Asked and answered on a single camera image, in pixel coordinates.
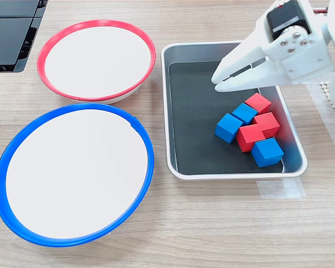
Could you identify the small red cube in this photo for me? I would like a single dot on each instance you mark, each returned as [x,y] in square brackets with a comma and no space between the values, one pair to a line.
[266,124]
[258,102]
[248,138]

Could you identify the small blue cube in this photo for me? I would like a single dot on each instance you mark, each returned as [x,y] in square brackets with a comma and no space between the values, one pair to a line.
[244,113]
[227,128]
[267,152]

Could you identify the steel tray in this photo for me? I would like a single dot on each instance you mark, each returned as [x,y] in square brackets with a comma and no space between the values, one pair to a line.
[184,53]

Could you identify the black tray mat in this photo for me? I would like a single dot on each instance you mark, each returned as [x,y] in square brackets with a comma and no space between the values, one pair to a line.
[195,125]

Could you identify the clear tape strip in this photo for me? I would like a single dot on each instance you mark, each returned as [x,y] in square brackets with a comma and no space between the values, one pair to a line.
[282,190]
[321,111]

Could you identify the white plate red rim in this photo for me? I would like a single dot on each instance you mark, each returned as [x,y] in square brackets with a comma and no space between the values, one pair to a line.
[97,61]

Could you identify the white plate blue rim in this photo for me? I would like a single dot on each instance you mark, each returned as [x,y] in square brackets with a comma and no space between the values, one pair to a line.
[72,173]

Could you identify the black electronic device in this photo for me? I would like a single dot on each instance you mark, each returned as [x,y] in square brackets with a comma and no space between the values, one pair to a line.
[5,42]

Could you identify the pale perforated base plate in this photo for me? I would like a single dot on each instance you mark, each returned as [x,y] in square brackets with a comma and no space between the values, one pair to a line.
[326,89]

